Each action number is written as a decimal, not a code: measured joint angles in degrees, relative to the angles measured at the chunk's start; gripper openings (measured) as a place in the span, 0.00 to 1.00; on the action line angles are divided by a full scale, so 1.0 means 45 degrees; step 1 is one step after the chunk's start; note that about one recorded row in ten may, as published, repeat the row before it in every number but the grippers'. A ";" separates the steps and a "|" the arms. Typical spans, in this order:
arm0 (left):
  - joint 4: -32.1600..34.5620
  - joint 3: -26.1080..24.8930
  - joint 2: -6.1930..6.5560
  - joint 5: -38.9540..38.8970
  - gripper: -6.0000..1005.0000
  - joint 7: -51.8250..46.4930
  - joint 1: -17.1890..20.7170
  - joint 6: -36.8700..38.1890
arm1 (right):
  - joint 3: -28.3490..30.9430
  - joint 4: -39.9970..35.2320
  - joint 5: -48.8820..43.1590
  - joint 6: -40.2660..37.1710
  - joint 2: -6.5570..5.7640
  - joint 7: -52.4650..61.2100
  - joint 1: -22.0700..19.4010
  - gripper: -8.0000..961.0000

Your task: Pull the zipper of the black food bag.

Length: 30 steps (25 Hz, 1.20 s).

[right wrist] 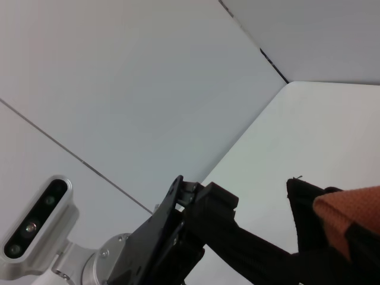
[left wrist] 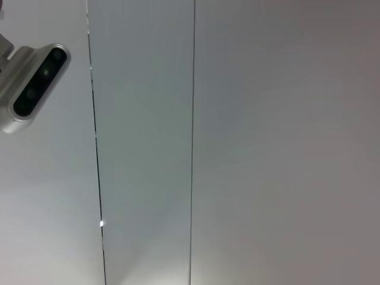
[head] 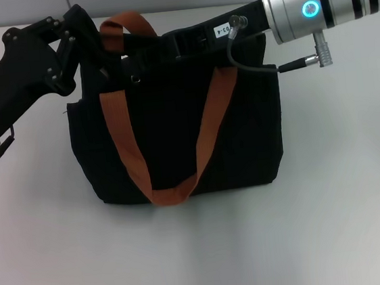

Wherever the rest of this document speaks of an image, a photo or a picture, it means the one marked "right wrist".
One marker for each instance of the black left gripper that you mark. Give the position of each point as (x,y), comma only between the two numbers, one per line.
(154,246)

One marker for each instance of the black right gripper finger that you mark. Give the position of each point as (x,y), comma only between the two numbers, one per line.
(368,246)

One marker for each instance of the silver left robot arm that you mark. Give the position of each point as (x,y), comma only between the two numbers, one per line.
(101,267)

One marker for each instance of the silver camera mount bracket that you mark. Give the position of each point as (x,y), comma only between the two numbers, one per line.
(68,255)

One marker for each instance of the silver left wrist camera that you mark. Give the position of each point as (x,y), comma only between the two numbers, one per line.
(32,222)

